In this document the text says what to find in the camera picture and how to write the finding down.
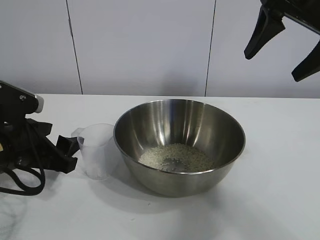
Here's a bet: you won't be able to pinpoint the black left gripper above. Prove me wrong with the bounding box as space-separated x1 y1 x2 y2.
10 117 79 175

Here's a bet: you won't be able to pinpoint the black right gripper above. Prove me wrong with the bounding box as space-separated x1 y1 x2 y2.
244 0 320 83

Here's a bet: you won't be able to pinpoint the clear plastic measuring cup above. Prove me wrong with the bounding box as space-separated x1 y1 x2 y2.
71 122 116 182

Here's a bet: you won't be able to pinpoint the white rice grains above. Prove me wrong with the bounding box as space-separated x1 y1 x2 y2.
138 143 216 173

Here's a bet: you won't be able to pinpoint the stainless steel mixing bowl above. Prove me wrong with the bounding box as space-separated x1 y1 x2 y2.
113 99 247 198

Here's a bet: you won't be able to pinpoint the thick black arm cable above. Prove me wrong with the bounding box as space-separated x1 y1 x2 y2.
0 164 46 197

